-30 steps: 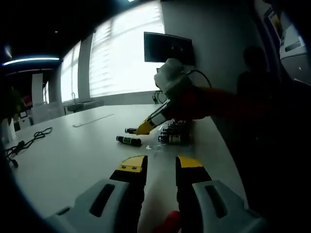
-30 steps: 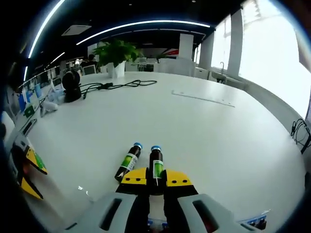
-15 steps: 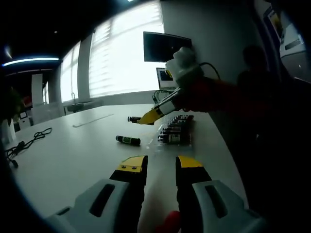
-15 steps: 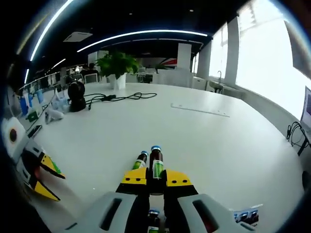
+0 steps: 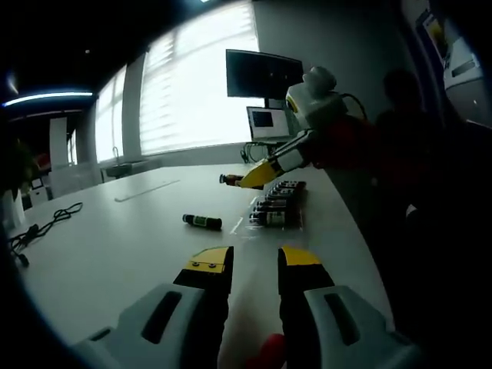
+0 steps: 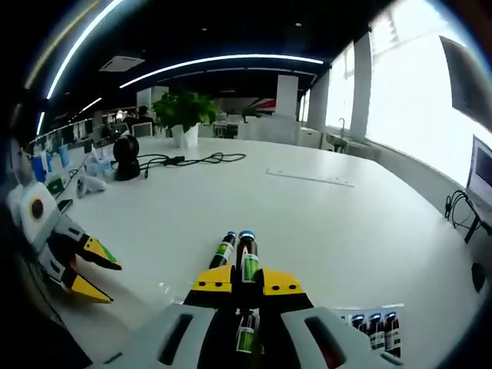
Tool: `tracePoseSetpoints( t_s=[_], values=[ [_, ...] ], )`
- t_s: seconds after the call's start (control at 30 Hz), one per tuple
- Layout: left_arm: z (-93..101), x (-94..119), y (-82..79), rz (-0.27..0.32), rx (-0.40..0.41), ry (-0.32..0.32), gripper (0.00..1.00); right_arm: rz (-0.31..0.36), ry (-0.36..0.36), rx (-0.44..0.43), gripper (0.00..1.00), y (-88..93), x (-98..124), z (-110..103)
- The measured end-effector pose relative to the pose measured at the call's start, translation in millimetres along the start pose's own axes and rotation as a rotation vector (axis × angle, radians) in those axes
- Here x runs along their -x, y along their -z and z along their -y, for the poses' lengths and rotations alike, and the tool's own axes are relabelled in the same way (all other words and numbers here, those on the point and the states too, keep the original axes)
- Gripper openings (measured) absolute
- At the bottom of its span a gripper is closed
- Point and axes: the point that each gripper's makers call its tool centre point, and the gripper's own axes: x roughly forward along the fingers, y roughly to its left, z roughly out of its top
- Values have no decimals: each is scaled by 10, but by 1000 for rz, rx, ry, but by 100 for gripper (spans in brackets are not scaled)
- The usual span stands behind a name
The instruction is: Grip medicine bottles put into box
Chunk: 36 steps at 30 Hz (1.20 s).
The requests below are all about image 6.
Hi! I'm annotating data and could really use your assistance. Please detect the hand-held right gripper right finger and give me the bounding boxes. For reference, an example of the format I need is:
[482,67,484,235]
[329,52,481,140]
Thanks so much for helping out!
[256,268,415,369]

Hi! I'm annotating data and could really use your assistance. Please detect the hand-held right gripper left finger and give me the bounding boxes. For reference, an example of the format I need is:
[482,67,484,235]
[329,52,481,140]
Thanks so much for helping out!
[90,264,240,369]

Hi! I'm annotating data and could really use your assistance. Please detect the clear plastic box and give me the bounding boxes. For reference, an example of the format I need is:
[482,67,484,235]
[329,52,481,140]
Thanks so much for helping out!
[161,283,405,361]

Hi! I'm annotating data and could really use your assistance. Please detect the small green white box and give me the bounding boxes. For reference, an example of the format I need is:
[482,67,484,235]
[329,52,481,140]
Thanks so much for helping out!
[45,176,65,195]

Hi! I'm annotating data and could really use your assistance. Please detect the white handheld controller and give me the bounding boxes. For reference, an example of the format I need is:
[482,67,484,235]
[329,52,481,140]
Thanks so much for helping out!
[75,175,108,199]

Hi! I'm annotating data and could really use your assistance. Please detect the blue bottle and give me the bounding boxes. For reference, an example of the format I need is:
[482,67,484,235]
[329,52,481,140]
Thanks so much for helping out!
[32,155,52,184]

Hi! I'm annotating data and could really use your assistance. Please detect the crumpled clear plastic bag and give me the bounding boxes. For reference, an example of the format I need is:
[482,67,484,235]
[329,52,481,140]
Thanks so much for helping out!
[85,155,116,180]

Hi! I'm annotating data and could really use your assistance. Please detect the black round device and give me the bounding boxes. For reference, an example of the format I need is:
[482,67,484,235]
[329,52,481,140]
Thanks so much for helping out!
[113,136,142,181]

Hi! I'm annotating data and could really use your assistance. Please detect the white chair back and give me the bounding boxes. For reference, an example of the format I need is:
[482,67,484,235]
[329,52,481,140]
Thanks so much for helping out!
[130,121,155,138]

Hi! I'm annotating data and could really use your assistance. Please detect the green potted plant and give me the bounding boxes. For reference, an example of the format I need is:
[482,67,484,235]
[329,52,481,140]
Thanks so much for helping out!
[151,90,220,149]

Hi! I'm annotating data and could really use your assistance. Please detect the long ceiling light strip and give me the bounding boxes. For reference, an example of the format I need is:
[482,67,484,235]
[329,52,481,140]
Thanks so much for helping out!
[45,0,128,100]
[119,55,325,89]

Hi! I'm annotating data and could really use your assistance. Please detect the ceiling air vent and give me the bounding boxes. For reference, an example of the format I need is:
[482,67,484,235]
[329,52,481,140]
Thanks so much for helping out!
[98,56,146,73]

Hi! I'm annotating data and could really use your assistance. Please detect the sink counter with faucet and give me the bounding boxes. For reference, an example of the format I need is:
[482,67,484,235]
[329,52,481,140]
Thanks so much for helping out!
[326,117,382,157]

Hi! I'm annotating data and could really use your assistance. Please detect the white office partition desks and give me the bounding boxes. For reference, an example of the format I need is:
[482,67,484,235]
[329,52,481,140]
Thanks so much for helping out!
[213,111,304,145]

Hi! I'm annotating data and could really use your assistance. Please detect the black oval object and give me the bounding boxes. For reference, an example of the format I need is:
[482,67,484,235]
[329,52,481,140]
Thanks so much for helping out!
[471,262,487,294]

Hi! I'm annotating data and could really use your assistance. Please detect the open laptop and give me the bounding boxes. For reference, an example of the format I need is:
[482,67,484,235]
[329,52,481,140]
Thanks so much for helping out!
[465,134,492,214]

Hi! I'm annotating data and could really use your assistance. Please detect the black table cable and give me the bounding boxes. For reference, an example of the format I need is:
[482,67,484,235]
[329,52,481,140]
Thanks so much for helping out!
[138,152,246,180]

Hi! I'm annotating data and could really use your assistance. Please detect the black stand cables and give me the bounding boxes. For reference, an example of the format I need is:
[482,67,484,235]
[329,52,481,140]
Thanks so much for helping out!
[444,188,477,230]

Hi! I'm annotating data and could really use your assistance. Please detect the black wall monitor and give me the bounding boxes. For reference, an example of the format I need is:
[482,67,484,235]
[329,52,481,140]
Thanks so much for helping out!
[439,35,492,124]

